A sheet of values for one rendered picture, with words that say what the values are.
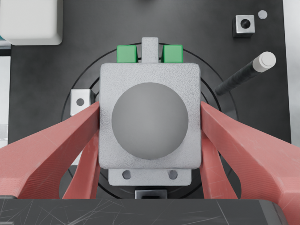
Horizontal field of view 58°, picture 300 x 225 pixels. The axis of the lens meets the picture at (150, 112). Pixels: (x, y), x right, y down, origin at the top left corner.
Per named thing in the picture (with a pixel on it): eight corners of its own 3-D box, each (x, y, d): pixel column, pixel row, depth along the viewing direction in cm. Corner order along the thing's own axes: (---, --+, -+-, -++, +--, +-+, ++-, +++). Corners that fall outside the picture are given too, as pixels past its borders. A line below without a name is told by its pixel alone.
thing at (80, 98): (94, 117, 21) (90, 115, 19) (75, 117, 21) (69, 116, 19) (94, 91, 21) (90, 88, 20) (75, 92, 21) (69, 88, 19)
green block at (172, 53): (175, 80, 21) (183, 63, 16) (159, 81, 21) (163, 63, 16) (174, 65, 21) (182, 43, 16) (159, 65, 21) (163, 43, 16)
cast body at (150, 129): (185, 177, 17) (209, 206, 10) (114, 177, 17) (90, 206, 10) (183, 47, 18) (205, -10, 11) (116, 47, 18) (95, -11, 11)
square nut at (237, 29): (250, 37, 24) (255, 32, 23) (232, 37, 24) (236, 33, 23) (250, 19, 24) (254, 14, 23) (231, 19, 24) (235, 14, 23)
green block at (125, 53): (139, 81, 21) (136, 64, 16) (123, 81, 21) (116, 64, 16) (139, 66, 21) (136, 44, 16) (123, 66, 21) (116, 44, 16)
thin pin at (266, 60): (225, 95, 21) (277, 67, 13) (214, 95, 21) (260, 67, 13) (225, 85, 21) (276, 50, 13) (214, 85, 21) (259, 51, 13)
